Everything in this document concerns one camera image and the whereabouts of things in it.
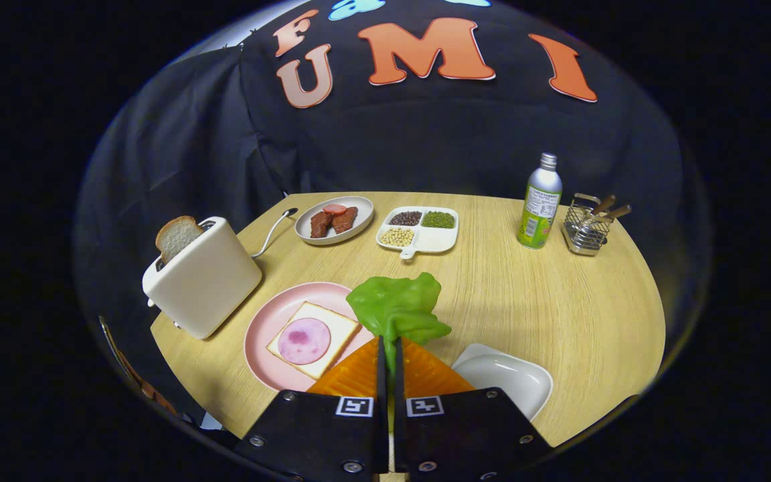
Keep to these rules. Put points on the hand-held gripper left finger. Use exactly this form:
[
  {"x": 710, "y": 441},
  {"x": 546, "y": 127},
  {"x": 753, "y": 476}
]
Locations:
[{"x": 381, "y": 388}]

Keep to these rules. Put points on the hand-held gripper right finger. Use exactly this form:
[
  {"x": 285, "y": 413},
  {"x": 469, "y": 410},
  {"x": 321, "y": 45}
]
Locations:
[{"x": 399, "y": 388}]

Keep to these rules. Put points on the green lettuce leaf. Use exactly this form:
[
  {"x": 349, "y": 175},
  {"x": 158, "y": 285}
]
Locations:
[{"x": 395, "y": 304}]

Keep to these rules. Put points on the toasted brown-crust bread slice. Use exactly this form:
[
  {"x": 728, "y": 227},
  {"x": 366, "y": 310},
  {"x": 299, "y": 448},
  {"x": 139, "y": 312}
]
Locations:
[{"x": 177, "y": 235}]

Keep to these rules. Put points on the square white bread slice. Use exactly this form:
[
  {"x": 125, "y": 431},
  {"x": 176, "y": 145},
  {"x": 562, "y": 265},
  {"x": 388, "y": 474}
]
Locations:
[{"x": 340, "y": 325}]

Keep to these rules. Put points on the pink ham slice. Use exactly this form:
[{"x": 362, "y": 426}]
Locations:
[{"x": 304, "y": 341}]

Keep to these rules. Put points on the white square dish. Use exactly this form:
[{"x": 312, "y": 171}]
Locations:
[{"x": 506, "y": 378}]

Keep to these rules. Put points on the pink round plate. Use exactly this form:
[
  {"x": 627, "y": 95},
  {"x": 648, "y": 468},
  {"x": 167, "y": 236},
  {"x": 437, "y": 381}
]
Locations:
[{"x": 268, "y": 314}]

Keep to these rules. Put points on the pile of yellow soybeans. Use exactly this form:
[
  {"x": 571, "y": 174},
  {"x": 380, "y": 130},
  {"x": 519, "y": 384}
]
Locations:
[{"x": 397, "y": 237}]

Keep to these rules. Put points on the white divided dish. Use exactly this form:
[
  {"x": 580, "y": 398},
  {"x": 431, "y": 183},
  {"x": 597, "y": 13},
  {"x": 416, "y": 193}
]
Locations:
[{"x": 436, "y": 239}]

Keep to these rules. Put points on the pile of dark red beans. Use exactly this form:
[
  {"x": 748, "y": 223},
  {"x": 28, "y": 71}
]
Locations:
[{"x": 405, "y": 218}]

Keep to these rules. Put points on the brown meat piece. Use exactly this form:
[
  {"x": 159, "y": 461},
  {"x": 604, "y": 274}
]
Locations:
[
  {"x": 345, "y": 219},
  {"x": 320, "y": 225}
]

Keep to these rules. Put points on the pile of green beans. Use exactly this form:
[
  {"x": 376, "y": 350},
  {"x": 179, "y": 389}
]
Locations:
[{"x": 439, "y": 219}]

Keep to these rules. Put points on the grey round plate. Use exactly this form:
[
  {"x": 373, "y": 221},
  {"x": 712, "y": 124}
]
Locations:
[{"x": 306, "y": 223}]

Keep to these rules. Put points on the pink sausage slice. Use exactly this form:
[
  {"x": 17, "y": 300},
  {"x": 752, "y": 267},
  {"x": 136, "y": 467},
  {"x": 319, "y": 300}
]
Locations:
[{"x": 334, "y": 209}]

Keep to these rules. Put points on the white toaster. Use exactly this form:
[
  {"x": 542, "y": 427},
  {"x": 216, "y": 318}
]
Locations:
[{"x": 205, "y": 281}]

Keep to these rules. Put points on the green and silver bottle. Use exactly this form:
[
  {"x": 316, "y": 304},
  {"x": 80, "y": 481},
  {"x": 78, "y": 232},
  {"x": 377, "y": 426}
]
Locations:
[{"x": 539, "y": 214}]

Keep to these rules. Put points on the black backdrop cloth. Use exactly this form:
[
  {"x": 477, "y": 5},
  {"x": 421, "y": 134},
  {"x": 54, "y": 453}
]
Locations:
[{"x": 425, "y": 134}]

